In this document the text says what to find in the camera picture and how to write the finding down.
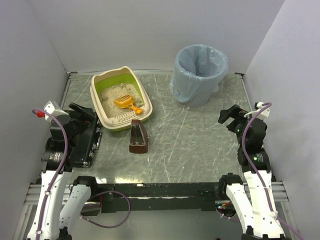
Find beige green litter box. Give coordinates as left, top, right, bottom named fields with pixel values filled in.
left=90, top=66, right=153, bottom=132

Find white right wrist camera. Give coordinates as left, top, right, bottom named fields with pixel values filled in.
left=244, top=101, right=272, bottom=120

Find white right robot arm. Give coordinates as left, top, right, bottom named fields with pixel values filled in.
left=218, top=102, right=286, bottom=240

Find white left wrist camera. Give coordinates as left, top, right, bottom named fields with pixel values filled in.
left=35, top=101, right=68, bottom=122

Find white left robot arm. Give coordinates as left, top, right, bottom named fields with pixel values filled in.
left=26, top=101, right=101, bottom=240

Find beige cat litter pellets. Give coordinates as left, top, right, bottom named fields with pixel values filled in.
left=98, top=83, right=144, bottom=118

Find aluminium frame rail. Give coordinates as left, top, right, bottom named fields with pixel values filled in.
left=23, top=183, right=73, bottom=206

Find brown wooden metronome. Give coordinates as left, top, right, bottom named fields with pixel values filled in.
left=129, top=119, right=149, bottom=154

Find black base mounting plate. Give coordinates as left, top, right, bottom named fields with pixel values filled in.
left=91, top=182, right=231, bottom=214

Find orange plastic litter scoop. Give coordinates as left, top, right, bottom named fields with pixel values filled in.
left=113, top=94, right=143, bottom=115

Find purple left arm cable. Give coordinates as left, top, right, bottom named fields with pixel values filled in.
left=32, top=107, right=131, bottom=240

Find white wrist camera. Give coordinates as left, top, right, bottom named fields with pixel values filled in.
left=35, top=101, right=68, bottom=122
left=244, top=101, right=272, bottom=120

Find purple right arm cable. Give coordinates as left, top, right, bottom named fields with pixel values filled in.
left=219, top=102, right=305, bottom=240

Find grey bin with blue bag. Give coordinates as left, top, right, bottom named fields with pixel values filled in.
left=169, top=44, right=229, bottom=108

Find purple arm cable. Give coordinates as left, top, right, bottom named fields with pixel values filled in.
left=219, top=102, right=305, bottom=240
left=32, top=107, right=131, bottom=240

